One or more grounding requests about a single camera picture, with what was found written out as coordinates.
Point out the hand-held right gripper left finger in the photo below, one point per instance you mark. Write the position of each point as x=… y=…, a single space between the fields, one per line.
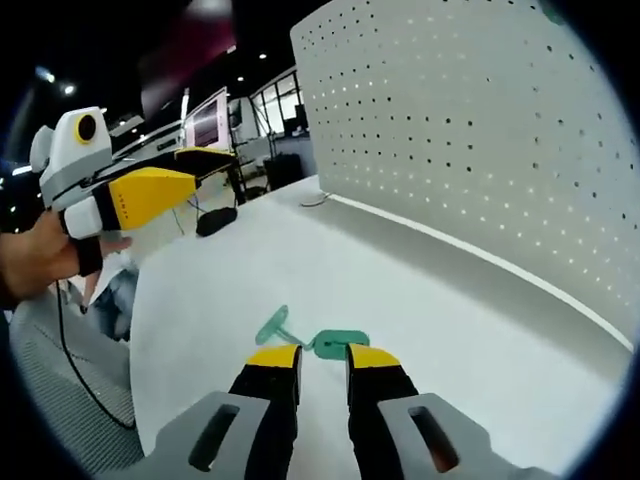
x=260 y=420

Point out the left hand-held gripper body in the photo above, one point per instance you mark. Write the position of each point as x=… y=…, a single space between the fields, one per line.
x=70 y=155

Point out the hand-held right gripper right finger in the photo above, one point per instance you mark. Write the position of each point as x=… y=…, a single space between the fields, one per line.
x=385 y=425

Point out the green hook assembly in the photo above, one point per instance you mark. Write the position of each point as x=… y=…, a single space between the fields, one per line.
x=340 y=344
x=272 y=324
x=554 y=16

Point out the white perforated mounting plate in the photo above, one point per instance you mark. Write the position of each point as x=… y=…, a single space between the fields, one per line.
x=450 y=150

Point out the person's left hand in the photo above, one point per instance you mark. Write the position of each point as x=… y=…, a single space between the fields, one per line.
x=35 y=260

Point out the pink screen monitor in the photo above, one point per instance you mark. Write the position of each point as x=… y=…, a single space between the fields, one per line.
x=210 y=120

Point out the black oval pouch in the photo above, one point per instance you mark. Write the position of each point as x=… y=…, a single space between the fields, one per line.
x=216 y=222

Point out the black cabinet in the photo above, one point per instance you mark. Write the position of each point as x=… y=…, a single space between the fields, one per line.
x=282 y=172

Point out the person's blue jeans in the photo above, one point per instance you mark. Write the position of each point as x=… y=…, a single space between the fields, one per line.
x=117 y=300

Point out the dark red ceiling panel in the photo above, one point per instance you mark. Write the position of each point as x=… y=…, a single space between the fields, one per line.
x=185 y=50

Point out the grey mesh office chair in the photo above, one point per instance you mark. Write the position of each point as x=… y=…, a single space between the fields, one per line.
x=40 y=375

